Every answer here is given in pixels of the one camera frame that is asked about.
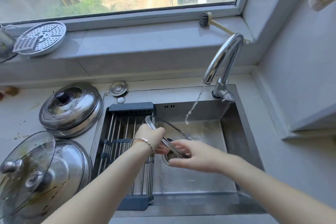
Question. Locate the glass pot lid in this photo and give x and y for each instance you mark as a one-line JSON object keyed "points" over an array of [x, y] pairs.
{"points": [[23, 171]]}

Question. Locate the person's left fingers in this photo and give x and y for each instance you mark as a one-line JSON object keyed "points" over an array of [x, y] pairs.
{"points": [[162, 149]]}

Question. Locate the person's left hand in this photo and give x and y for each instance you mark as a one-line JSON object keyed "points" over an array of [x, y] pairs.
{"points": [[151, 137]]}

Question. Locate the clear glass bowl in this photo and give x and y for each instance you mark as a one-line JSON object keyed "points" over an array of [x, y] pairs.
{"points": [[168, 137]]}

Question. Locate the window frame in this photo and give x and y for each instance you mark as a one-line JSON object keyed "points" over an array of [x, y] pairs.
{"points": [[157, 13]]}

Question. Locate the person's left forearm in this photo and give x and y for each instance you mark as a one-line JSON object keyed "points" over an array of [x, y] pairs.
{"points": [[99, 192]]}

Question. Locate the person's right hand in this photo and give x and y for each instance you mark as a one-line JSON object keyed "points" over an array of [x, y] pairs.
{"points": [[198, 155]]}

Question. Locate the steel sink drain stopper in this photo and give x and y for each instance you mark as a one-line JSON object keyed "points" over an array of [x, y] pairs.
{"points": [[118, 87]]}

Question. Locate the person's right thumb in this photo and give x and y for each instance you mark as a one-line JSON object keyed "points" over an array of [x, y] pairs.
{"points": [[181, 143]]}

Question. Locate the flat steel pot lid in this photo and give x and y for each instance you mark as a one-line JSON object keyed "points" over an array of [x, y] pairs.
{"points": [[68, 171]]}

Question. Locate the person's right forearm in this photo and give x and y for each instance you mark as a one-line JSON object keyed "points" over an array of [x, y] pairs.
{"points": [[278, 195]]}

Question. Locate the domed steel pot lid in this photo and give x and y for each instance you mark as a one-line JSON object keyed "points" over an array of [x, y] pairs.
{"points": [[70, 107]]}

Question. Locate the black roll-up drying rack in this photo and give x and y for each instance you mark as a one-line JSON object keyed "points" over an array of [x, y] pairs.
{"points": [[126, 153]]}

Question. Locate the sink drain strainer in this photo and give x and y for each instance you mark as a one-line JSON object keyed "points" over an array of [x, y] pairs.
{"points": [[170, 156]]}

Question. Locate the stainless steel sink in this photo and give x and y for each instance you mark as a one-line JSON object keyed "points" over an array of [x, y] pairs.
{"points": [[204, 179]]}

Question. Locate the chrome faucet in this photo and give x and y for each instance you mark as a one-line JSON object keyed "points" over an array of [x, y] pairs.
{"points": [[225, 66]]}

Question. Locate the perforated steel steamer plate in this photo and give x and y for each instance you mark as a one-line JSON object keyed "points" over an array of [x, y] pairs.
{"points": [[42, 38]]}

